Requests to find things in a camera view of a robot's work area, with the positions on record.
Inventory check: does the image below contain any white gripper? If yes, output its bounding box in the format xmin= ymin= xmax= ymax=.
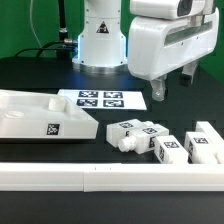
xmin=128 ymin=9 xmax=219 ymax=102

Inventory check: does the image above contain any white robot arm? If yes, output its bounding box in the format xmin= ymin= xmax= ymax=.
xmin=72 ymin=0 xmax=219 ymax=101

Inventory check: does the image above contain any white sheet with tags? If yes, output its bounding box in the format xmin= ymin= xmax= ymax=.
xmin=58 ymin=89 xmax=147 ymax=110

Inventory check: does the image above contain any black vertical pole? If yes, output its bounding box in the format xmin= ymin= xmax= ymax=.
xmin=57 ymin=0 xmax=69 ymax=60

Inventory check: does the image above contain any white L-shaped obstacle fence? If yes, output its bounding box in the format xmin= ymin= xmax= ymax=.
xmin=0 ymin=122 xmax=224 ymax=192

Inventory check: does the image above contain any white square tabletop part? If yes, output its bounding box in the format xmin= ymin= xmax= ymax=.
xmin=0 ymin=89 xmax=98 ymax=139

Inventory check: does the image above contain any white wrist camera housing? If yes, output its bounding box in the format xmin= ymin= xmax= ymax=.
xmin=130 ymin=0 xmax=214 ymax=20

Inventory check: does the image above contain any black cables and connector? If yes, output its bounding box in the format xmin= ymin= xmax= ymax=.
xmin=14 ymin=38 xmax=79 ymax=58

